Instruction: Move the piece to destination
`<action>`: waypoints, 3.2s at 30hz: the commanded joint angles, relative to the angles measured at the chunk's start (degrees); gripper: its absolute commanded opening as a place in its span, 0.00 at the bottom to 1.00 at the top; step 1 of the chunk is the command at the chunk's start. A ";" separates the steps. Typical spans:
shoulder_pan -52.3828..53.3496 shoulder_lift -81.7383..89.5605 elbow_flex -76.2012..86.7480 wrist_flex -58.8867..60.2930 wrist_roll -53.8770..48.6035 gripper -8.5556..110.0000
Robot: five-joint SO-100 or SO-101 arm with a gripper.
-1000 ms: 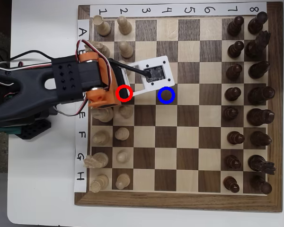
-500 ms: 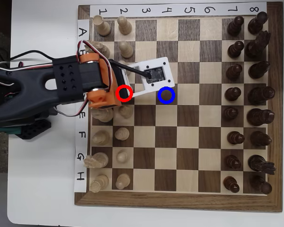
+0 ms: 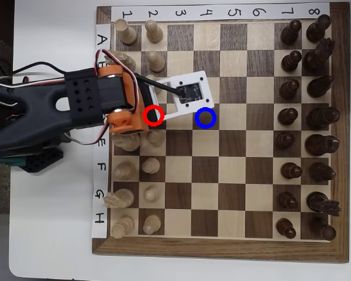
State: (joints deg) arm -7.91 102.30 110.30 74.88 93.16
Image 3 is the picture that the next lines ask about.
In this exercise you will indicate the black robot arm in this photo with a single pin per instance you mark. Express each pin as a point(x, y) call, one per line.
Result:
point(32, 126)

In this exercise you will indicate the white paper strip with letters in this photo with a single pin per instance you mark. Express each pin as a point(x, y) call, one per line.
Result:
point(101, 181)

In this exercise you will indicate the dark wooden knight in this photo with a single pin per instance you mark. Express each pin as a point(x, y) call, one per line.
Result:
point(319, 57)
point(321, 202)

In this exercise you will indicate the light wooden pawn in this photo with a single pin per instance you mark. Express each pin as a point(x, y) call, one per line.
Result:
point(156, 138)
point(153, 79)
point(150, 166)
point(151, 193)
point(153, 32)
point(151, 224)
point(155, 61)

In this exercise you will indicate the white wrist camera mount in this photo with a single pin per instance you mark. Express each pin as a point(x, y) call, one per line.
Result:
point(193, 78)

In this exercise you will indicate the dark wooden king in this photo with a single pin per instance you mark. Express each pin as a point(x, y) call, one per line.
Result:
point(321, 145)

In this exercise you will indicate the light wooden rook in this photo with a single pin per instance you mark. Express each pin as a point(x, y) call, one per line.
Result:
point(123, 226)
point(125, 32)

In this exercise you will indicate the green table clamp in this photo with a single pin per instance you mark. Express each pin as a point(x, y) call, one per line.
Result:
point(6, 161)

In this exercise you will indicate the light wooden knight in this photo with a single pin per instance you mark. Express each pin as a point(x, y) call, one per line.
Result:
point(120, 198)
point(124, 61)

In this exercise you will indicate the dark wooden queen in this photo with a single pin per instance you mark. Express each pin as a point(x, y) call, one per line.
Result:
point(321, 117)

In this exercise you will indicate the white paper strip with numbers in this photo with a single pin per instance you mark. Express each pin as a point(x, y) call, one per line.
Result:
point(193, 13)

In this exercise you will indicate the dark wooden bishop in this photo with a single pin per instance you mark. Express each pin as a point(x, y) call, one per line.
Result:
point(320, 86)
point(322, 171)

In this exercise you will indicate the dark wooden pawn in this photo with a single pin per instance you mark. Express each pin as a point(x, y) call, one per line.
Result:
point(285, 140)
point(289, 88)
point(291, 170)
point(286, 228)
point(287, 116)
point(287, 201)
point(291, 61)
point(291, 32)

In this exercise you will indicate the light wooden bishop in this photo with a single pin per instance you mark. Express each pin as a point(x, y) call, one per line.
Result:
point(124, 170)

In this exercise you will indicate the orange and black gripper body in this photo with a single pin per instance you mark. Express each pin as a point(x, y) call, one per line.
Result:
point(151, 100)

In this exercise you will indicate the wooden chessboard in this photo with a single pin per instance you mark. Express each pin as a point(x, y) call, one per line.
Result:
point(231, 175)

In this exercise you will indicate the dark wooden rook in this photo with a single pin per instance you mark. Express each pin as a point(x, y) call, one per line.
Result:
point(319, 28)
point(323, 229)

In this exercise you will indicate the black perforated arm base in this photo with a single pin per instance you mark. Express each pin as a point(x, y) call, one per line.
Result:
point(44, 160)

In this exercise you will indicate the light wooden king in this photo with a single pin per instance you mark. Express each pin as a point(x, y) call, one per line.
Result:
point(128, 143)

